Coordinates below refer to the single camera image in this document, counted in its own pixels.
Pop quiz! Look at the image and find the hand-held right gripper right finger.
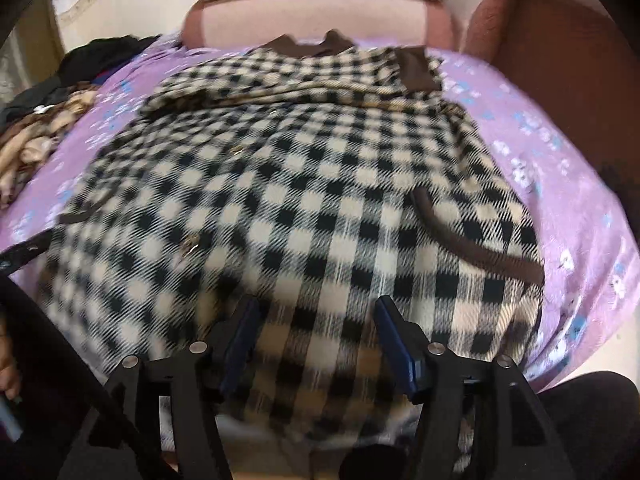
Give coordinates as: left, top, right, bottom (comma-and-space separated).
375, 295, 577, 480

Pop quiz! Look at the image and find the beige and brown crumpled cloth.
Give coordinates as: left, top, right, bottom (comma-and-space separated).
0, 85, 101, 207

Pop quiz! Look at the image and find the person's leg in black trousers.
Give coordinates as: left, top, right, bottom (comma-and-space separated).
525, 371, 640, 480

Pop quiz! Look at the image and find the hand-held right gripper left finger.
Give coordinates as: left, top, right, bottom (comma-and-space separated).
86, 298, 264, 480

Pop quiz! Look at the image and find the black and cream checked coat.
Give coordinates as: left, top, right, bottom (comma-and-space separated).
42, 30, 547, 461

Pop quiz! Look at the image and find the pile of black clothes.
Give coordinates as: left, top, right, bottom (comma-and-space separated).
0, 35, 162, 128

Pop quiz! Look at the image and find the person's left hand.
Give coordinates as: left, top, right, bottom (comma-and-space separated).
0, 317, 23, 403

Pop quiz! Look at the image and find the pink bolster cushion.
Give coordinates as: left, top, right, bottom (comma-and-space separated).
179, 0, 459, 55

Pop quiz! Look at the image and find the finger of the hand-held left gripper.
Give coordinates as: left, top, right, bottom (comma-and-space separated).
0, 240, 54, 274

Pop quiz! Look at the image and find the brown upholstered bed frame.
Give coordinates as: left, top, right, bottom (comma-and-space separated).
459, 0, 613, 171

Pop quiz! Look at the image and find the purple floral bedsheet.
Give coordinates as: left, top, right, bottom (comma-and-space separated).
0, 35, 640, 396

